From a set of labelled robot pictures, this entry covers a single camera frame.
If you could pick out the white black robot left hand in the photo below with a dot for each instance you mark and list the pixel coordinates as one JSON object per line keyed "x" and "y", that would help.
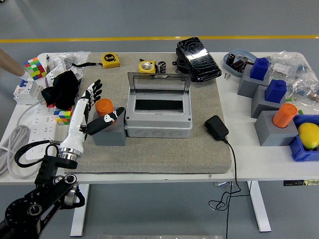
{"x": 74, "y": 129}

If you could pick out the orange cylinder battery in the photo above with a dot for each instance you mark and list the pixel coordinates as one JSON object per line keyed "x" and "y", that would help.
{"x": 103, "y": 107}
{"x": 284, "y": 115}

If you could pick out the grey electrical enclosure box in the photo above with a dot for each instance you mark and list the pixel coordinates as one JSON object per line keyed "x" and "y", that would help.
{"x": 159, "y": 129}

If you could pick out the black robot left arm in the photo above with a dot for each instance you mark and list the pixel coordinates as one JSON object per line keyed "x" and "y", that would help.
{"x": 47, "y": 169}

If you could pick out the grey under-table box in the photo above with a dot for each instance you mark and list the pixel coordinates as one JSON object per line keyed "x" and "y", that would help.
{"x": 223, "y": 184}

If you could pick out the blue battery block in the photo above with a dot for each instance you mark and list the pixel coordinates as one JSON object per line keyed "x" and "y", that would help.
{"x": 275, "y": 90}
{"x": 259, "y": 68}

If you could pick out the small colourful puzzle cube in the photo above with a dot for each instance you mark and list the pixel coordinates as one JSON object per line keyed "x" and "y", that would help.
{"x": 63, "y": 117}

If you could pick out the white power strip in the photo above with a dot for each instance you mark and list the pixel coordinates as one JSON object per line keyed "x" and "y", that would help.
{"x": 41, "y": 129}

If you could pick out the small red object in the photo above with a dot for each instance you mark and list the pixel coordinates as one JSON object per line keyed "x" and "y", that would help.
{"x": 50, "y": 105}

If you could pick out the grey block with round hole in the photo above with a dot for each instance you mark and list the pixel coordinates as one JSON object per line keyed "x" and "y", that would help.
{"x": 109, "y": 138}

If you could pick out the black cloth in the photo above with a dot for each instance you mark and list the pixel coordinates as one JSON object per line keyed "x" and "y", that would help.
{"x": 62, "y": 89}

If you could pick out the white circuit breaker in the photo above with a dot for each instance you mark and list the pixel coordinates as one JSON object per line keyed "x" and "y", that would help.
{"x": 26, "y": 93}

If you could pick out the silver pen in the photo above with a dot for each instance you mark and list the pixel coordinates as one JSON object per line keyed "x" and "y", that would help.
{"x": 47, "y": 64}

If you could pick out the clear plastic bag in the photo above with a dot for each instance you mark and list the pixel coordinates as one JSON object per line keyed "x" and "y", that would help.
{"x": 72, "y": 58}

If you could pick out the large colourful puzzle cube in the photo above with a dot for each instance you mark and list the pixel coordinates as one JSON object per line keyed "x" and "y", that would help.
{"x": 35, "y": 68}

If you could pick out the yellow tape measure black label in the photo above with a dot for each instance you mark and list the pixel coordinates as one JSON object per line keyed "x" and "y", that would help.
{"x": 111, "y": 61}

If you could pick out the grey-brown mat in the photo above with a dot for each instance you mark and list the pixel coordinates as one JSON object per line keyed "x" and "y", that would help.
{"x": 149, "y": 156}

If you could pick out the white table leg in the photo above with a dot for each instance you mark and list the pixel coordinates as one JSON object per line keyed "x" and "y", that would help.
{"x": 260, "y": 209}
{"x": 79, "y": 211}

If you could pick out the person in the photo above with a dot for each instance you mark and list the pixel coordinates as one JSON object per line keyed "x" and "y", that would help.
{"x": 10, "y": 62}

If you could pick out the yellow tape measure shiny face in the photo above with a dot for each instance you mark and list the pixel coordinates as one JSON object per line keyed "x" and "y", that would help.
{"x": 147, "y": 67}

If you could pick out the black capacitor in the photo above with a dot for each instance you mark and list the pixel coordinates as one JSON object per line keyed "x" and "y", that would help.
{"x": 162, "y": 67}

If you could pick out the black pouch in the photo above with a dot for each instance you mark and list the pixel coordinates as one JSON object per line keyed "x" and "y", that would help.
{"x": 182, "y": 66}

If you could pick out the black power adapter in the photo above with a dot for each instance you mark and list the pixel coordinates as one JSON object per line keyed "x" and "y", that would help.
{"x": 216, "y": 127}

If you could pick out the blue dish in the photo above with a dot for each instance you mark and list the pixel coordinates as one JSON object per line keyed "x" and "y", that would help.
{"x": 233, "y": 71}

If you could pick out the dark capacitor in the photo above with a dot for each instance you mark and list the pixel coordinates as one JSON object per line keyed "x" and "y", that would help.
{"x": 230, "y": 58}

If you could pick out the brown capacitor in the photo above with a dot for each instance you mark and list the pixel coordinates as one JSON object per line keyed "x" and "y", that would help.
{"x": 238, "y": 65}

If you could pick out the grey block holder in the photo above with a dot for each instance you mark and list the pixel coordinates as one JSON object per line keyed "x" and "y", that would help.
{"x": 271, "y": 134}
{"x": 246, "y": 85}
{"x": 260, "y": 105}

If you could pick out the metal clip part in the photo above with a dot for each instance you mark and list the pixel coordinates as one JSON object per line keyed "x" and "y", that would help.
{"x": 244, "y": 59}

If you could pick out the clear bag white label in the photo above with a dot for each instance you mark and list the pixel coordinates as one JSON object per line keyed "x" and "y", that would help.
{"x": 281, "y": 66}

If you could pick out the blue plastic bin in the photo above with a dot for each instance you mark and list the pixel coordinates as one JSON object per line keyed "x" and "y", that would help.
{"x": 299, "y": 152}

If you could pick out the table control panel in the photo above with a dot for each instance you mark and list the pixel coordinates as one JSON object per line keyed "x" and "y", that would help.
{"x": 299, "y": 183}

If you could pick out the yellow lemon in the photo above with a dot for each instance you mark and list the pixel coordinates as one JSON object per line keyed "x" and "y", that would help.
{"x": 309, "y": 135}

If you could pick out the clear bag of resistors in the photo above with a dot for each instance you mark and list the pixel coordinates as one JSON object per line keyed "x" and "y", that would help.
{"x": 306, "y": 87}

